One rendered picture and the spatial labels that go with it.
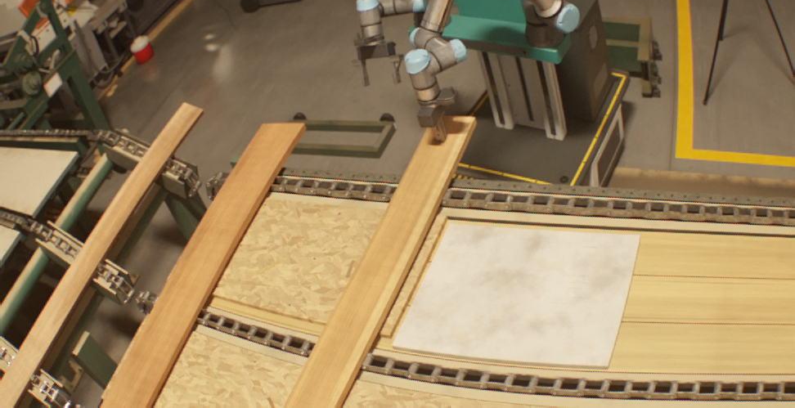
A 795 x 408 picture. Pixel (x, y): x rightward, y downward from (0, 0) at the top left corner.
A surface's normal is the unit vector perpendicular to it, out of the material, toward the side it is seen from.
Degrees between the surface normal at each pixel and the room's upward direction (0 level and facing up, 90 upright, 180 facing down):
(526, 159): 0
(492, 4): 90
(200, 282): 0
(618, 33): 90
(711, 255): 0
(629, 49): 90
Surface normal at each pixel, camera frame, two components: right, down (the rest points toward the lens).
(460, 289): -0.25, -0.73
